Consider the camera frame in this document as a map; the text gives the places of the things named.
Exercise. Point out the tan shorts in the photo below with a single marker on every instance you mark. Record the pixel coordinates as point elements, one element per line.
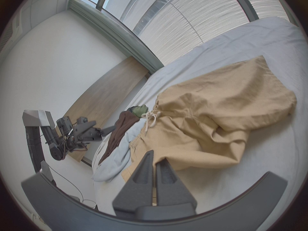
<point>216,105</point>

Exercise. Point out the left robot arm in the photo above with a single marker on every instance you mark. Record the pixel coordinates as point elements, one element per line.
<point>36,117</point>

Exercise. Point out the window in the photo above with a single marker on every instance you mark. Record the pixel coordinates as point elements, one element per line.
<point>192,15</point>

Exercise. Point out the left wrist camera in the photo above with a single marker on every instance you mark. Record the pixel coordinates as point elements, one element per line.
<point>82,120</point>

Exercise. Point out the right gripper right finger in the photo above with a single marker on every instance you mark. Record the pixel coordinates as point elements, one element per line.
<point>173,191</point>

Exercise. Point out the brown garment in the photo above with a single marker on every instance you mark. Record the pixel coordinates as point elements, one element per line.
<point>118,133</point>

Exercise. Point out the bed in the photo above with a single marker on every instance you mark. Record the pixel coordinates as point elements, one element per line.
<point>252,172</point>

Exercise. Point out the olive green garment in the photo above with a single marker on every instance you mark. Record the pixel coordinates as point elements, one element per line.
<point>140,110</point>

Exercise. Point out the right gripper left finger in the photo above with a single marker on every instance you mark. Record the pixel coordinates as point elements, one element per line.
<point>137,189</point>

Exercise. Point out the grey-green curtain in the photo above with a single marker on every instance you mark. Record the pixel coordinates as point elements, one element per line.
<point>115,30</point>

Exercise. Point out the pale grey garment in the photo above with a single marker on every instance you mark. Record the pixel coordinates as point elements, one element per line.
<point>113,162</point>

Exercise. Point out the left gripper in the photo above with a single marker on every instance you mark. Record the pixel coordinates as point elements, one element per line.
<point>87,135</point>

